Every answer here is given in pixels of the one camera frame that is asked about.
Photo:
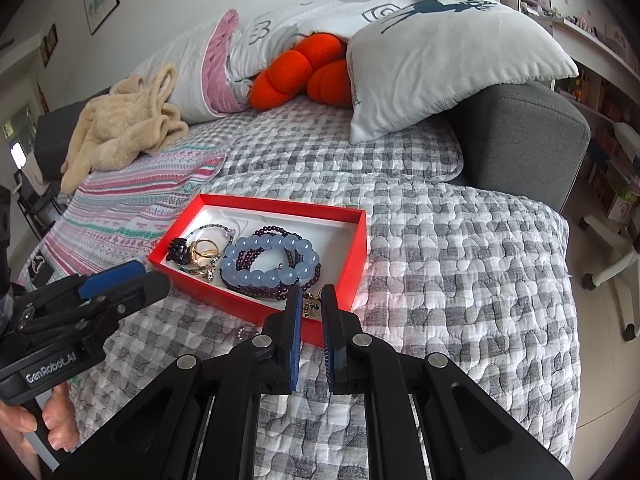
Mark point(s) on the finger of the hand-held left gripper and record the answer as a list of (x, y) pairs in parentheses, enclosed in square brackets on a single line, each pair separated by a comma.
[(145, 287), (110, 275)]

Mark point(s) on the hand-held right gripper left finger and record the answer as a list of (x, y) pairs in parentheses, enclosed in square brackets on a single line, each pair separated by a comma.
[(296, 330)]

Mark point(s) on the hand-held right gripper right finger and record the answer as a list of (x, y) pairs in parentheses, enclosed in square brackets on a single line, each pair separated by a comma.
[(327, 340)]

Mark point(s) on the small gold charm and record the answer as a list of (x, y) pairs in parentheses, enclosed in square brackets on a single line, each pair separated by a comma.
[(312, 306)]

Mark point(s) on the small black claw clip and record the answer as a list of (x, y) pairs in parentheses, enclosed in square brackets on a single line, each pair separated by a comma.
[(177, 252)]

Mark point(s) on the red cardboard box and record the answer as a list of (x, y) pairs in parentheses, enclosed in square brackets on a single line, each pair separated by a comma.
[(210, 290)]

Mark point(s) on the person's left hand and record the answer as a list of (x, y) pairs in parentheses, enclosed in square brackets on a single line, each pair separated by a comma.
[(57, 425)]

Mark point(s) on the pink striped blanket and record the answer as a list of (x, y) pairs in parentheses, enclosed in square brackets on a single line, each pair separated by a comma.
[(125, 195)]

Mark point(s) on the grey checkered quilt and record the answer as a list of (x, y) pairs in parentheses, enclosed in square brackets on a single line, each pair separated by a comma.
[(450, 285)]

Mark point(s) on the beige plush garment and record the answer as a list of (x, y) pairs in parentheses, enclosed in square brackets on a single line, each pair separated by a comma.
[(110, 130)]

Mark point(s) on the grey sofa armrest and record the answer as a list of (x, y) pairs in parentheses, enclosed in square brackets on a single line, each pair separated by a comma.
[(525, 140), (55, 135)]

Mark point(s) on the white and pink pillow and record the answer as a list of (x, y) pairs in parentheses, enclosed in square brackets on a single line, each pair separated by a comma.
[(200, 70)]

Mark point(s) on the orange plush cushion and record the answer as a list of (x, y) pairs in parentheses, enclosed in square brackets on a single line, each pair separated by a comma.
[(300, 67)]

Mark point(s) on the white office chair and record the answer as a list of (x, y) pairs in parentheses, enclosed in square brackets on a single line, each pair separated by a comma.
[(615, 240)]

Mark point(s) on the white deer print pillow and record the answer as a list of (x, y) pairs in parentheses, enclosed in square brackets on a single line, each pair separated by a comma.
[(450, 60)]

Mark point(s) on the white shelf unit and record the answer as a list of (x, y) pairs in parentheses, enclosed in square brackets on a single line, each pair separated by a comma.
[(590, 45)]

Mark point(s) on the black metal frame furniture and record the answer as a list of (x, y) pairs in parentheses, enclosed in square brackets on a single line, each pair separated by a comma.
[(37, 205)]

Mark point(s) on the small dark wall frame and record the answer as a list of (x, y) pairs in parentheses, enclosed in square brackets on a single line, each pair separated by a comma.
[(49, 45)]

